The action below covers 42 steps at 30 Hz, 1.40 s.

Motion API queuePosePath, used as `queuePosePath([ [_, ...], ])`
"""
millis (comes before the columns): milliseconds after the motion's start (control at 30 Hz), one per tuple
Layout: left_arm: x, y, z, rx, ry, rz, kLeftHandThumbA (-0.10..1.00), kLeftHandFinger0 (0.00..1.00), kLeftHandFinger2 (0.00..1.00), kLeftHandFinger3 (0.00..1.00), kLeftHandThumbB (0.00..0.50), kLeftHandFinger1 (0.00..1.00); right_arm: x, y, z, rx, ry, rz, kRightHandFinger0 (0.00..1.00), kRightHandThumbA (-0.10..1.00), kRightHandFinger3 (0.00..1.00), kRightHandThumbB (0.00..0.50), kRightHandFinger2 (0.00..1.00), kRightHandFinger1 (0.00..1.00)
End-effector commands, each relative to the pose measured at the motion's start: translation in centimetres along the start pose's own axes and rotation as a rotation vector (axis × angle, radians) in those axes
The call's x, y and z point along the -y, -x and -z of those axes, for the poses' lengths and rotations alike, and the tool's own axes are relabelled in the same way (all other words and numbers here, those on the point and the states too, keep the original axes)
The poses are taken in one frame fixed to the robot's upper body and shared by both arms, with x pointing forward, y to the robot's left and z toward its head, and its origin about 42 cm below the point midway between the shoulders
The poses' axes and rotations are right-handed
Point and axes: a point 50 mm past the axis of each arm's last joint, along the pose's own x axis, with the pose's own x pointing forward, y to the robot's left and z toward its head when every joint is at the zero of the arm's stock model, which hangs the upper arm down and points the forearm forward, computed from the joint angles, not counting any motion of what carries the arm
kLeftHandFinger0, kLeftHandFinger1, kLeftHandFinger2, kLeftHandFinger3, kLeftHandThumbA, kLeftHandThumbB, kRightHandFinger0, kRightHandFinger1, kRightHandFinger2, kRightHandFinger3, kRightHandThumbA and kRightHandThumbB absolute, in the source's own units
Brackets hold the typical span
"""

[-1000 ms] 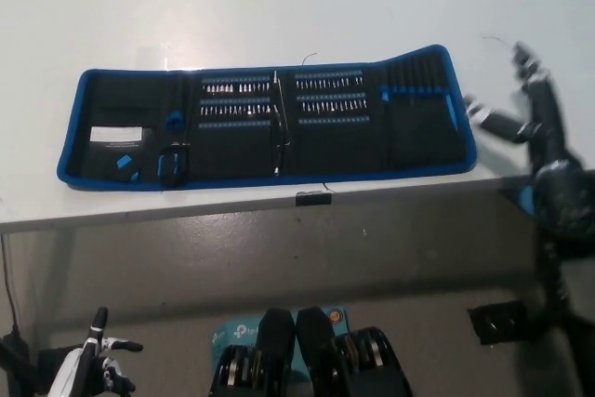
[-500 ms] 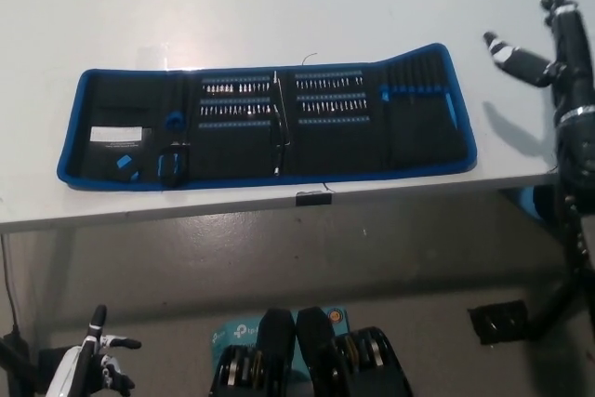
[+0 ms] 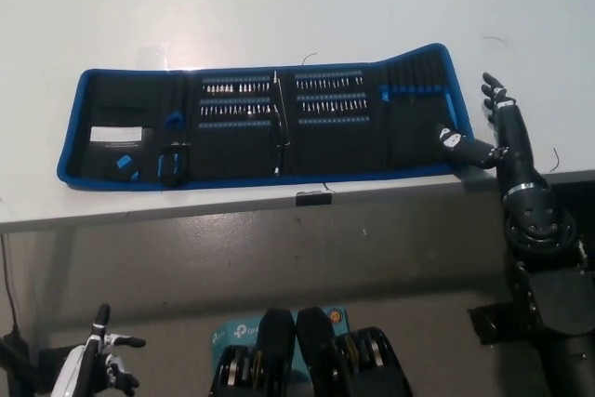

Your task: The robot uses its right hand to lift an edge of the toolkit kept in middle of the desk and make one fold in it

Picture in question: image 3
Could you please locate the black power cable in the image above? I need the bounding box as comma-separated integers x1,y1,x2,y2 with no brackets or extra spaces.
1,233,20,333

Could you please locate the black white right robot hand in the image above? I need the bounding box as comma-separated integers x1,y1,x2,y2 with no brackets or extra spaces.
434,72,552,196

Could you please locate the black power adapter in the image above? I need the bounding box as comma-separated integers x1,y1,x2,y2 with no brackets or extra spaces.
0,329,30,370

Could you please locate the black floor plate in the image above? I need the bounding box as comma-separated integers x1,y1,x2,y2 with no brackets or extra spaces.
468,303,517,347

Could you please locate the teal tp-link cardboard box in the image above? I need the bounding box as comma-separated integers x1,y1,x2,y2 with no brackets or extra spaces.
212,307,350,379

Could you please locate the thin metal rod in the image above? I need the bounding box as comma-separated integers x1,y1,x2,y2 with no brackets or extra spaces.
272,70,291,142

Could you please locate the black card white label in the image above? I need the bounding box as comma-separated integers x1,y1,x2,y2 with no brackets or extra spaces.
86,125,151,153

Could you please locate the black toolkit case blue trim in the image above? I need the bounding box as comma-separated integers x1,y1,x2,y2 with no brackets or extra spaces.
55,42,475,192

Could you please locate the black blue strap tool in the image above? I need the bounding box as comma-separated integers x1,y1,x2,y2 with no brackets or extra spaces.
155,142,191,189

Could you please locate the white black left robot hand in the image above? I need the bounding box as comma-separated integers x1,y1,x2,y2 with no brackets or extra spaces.
48,303,148,397

